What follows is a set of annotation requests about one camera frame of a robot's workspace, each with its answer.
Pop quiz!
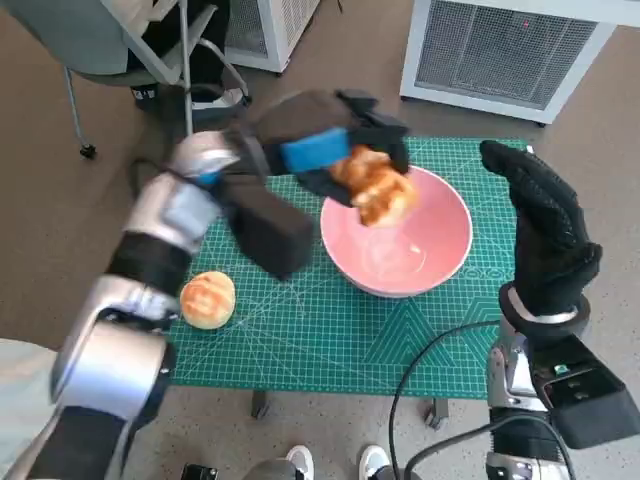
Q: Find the grey table leg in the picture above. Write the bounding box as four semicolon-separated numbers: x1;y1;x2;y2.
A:
251;389;271;420

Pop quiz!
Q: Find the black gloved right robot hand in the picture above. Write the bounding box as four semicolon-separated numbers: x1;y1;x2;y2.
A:
478;139;604;316

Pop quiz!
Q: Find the long toy bread loaf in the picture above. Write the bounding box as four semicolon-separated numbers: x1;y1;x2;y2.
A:
328;144;420;227

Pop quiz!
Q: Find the small white mesh cabinet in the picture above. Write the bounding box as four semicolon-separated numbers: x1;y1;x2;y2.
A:
224;0;326;74

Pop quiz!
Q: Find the green cutting mat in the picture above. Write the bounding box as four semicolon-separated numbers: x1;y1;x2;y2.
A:
167;135;534;401

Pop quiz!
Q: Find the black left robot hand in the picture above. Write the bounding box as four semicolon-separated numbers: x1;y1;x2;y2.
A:
257;88;412;207

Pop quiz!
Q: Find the seated person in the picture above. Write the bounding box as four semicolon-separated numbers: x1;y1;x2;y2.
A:
139;0;249;109

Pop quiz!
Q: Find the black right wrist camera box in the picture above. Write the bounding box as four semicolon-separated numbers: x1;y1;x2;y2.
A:
529;333;640;450

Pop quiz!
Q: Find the white shoe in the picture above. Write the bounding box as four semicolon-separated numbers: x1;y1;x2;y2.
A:
358;444;390;480
286;444;316;480

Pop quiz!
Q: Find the small black device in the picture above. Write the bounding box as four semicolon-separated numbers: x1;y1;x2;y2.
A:
179;463;220;480

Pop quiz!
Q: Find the standing person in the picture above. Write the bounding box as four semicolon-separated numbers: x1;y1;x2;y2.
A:
0;337;66;480

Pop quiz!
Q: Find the pink bowl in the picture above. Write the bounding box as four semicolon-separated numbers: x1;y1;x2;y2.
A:
319;165;474;300

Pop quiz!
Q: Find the large white mesh cabinet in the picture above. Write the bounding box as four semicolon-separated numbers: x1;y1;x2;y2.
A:
398;0;619;129

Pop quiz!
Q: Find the round toy bread bun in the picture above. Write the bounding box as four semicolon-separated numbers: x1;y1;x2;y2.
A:
179;271;236;330

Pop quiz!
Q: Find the table leg with caster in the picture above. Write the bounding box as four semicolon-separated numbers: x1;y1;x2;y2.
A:
424;398;451;430

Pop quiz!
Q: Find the grey chair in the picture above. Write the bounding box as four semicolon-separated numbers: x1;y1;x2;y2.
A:
0;0;251;159

